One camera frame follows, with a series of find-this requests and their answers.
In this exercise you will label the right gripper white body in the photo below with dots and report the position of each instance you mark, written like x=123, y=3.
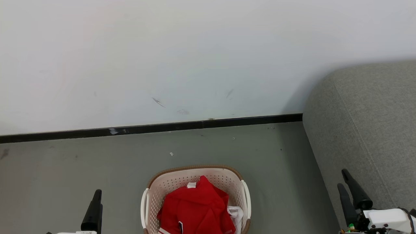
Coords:
x=386, y=219

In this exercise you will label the grey fabric sofa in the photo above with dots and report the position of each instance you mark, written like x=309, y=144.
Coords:
x=367, y=123

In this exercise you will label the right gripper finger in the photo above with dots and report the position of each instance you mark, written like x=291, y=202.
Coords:
x=348, y=208
x=359, y=195

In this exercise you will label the black skirting board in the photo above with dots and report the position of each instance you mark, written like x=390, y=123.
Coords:
x=146, y=128

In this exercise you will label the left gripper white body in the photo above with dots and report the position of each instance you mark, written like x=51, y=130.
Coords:
x=85, y=232

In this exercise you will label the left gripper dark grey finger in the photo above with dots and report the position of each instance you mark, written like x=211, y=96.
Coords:
x=92, y=214

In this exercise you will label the red garment with white trim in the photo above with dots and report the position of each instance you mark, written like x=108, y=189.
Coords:
x=195, y=208

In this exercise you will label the cream perforated laundry basket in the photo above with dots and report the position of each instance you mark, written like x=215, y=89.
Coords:
x=224, y=178

